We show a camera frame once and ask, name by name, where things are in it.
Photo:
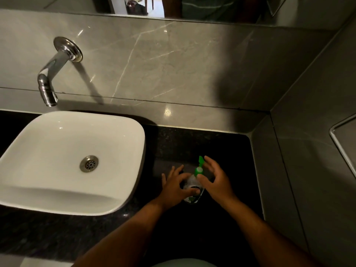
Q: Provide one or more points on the person's left hand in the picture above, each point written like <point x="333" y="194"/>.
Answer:
<point x="172" y="191"/>

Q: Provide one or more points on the person's right hand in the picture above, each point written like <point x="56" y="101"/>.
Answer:
<point x="219" y="186"/>

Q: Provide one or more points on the person's right thumb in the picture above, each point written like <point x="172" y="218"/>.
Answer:
<point x="202" y="180"/>

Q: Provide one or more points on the person's left middle finger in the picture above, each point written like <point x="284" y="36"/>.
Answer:
<point x="178" y="171"/>

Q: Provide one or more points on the person's left little finger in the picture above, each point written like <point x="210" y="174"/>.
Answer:
<point x="163" y="179"/>

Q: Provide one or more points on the person's left thumb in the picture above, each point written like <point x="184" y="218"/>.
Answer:
<point x="192" y="192"/>

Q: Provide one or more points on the clear soap bottle green pump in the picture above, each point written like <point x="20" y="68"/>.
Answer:
<point x="194" y="183"/>

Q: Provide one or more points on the person's right forearm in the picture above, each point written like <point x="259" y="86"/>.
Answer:
<point x="267" y="236"/>

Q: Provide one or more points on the person's left forearm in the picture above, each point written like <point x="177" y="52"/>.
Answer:
<point x="125" y="241"/>

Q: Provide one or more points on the person's light green shirt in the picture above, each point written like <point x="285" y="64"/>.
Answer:
<point x="185" y="263"/>

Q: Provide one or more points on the metal sink drain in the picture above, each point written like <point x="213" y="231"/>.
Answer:
<point x="89" y="164"/>

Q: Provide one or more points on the white ceramic sink basin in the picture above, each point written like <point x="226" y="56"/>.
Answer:
<point x="71" y="162"/>

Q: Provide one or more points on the chrome framed wall niche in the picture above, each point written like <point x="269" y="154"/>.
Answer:
<point x="343" y="141"/>

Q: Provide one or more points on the chrome wall faucet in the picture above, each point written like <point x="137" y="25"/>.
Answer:
<point x="52" y="70"/>

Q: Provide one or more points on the wall mirror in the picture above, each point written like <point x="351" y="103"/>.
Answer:
<point x="178" y="8"/>

